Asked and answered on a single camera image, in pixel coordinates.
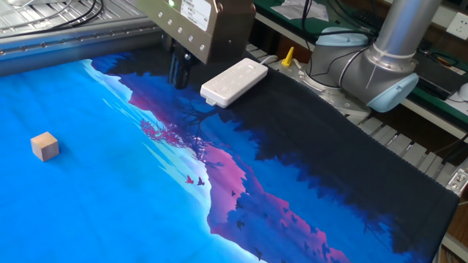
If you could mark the black laptop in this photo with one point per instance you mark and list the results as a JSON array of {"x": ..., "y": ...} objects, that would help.
[{"x": 435, "y": 78}]

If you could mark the white computer mouse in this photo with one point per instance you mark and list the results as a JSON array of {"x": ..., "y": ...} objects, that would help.
[{"x": 463, "y": 92}]

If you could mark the white power strip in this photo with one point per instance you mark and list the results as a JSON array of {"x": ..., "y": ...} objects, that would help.
[{"x": 234, "y": 82}]

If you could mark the yellow plastic clip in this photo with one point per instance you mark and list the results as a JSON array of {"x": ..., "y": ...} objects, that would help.
[{"x": 289, "y": 56}]

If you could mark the white wall outlet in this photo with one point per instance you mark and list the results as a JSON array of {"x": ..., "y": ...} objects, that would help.
[{"x": 459, "y": 25}]

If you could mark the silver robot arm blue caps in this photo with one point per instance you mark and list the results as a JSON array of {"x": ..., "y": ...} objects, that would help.
[{"x": 398, "y": 29}]

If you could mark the small wooden cube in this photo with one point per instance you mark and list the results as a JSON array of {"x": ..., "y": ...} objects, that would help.
[{"x": 44, "y": 147}]

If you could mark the white paper sheet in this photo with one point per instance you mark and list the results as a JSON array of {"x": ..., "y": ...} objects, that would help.
[{"x": 303, "y": 9}]

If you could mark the mountain landscape printed cloth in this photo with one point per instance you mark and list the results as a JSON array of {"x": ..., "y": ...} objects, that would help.
[{"x": 109, "y": 182}]

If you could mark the silver corner bracket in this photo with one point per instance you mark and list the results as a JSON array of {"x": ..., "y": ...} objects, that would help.
[{"x": 459, "y": 180}]

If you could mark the aluminium frame rail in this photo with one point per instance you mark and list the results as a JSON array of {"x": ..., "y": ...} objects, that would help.
[{"x": 73, "y": 45}]

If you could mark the green topped desk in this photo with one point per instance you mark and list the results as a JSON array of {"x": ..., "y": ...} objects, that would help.
[{"x": 311, "y": 28}]

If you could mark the silver metal gripper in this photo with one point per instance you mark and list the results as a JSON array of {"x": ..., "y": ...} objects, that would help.
[{"x": 219, "y": 36}]

